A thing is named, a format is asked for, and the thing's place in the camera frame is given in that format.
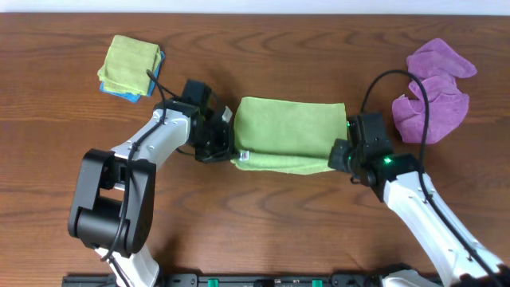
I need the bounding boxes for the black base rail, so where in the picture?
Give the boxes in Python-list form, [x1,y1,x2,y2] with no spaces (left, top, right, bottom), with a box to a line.
[61,272,443,287]

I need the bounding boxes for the green cloth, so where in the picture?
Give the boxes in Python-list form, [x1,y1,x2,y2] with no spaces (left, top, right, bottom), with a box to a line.
[231,96,347,175]
[97,35,162,96]

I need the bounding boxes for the right black cable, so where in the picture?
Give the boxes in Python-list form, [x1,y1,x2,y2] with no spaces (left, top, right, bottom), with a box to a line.
[360,69,507,287]

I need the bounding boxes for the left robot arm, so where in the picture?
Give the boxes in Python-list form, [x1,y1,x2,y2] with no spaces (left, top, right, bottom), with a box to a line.
[68,100,233,286]

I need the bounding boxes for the crumpled purple cloth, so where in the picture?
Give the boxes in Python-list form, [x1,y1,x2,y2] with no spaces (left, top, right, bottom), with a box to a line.
[392,38,477,144]

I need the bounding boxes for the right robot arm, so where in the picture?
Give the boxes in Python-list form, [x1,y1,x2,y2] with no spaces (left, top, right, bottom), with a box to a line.
[328,113,509,286]

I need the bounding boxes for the folded blue cloth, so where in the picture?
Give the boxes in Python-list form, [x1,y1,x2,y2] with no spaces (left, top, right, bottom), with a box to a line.
[100,51,166,103]

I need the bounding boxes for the folded green cloth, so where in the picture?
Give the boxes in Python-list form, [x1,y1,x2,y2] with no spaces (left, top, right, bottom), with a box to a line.
[97,35,162,96]

